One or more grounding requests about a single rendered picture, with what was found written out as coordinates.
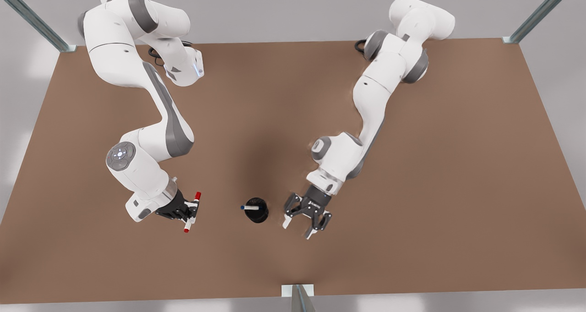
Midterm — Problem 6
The white pen with red caps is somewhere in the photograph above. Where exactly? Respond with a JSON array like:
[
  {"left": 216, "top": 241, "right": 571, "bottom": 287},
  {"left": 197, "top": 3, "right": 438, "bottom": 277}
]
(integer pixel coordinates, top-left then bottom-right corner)
[{"left": 184, "top": 192, "right": 202, "bottom": 234}]

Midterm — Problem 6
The black pen holder cup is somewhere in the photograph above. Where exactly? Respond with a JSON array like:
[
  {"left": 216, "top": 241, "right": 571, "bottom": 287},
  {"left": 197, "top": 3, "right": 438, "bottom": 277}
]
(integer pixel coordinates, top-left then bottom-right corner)
[{"left": 245, "top": 197, "right": 270, "bottom": 224}]

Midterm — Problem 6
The silver frame post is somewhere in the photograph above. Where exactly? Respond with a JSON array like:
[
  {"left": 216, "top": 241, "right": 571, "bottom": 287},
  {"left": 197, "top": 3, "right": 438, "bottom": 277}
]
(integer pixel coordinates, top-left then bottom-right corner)
[
  {"left": 281, "top": 284, "right": 316, "bottom": 312},
  {"left": 0, "top": 0, "right": 76, "bottom": 53},
  {"left": 502, "top": 0, "right": 580, "bottom": 45}
]

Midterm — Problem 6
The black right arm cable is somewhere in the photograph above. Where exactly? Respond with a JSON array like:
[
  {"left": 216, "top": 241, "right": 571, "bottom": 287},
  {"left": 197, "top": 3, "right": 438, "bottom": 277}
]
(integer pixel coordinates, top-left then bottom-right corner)
[{"left": 147, "top": 40, "right": 194, "bottom": 67}]

